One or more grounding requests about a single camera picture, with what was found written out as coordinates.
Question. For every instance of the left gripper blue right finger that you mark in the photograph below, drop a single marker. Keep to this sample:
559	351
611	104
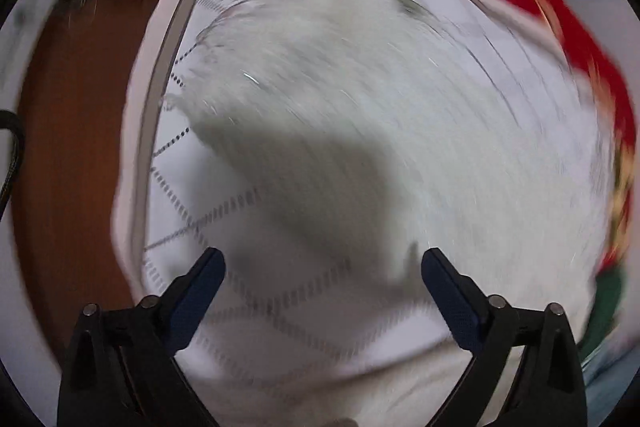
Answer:
458	298

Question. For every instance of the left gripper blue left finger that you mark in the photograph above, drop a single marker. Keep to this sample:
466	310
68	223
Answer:
189	297

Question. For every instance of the white fluffy knit cardigan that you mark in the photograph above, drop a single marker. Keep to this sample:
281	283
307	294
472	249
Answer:
376	130

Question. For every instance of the white grid floral mat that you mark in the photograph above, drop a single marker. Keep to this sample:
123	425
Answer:
292	338

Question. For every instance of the red floral bed blanket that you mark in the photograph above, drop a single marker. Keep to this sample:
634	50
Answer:
585	53

